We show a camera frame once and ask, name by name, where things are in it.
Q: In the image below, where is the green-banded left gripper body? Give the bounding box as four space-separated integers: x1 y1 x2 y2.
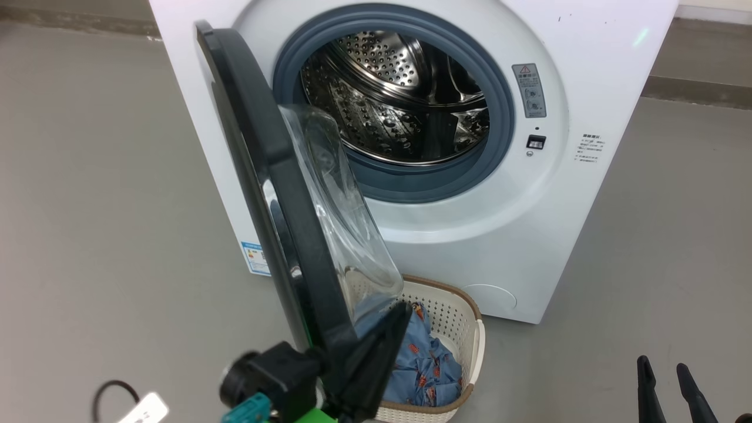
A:
294 407 347 423

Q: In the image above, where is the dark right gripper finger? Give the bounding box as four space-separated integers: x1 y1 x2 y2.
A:
677 363 719 423
637 355 668 423

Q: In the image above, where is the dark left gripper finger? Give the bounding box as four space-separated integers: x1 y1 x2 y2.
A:
340 302 412 421

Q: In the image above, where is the blue cartoon print garment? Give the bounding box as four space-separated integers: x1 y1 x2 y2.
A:
382 303 465 407

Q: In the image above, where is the black round glass washer door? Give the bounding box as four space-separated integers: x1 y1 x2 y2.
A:
195 21 405 377

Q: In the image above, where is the white front-load washing machine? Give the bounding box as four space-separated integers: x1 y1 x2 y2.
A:
148 0 679 325

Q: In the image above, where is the washing machine drum opening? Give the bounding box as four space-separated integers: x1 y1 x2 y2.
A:
301 31 490 165

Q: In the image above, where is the cream perforated laundry basket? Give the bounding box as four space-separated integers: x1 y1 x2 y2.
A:
351 275 486 423

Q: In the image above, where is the round white filter cover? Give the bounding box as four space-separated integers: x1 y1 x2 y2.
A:
461 284 518 312

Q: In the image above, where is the blue energy label sticker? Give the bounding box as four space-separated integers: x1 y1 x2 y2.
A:
241 241 272 277

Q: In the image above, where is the grey warning label sticker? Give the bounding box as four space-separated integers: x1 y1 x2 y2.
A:
512 63 547 119

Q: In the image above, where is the left camera cable teal plug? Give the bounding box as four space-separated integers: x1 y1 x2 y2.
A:
222 394 272 423

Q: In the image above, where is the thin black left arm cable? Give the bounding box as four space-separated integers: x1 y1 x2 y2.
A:
92 380 142 423

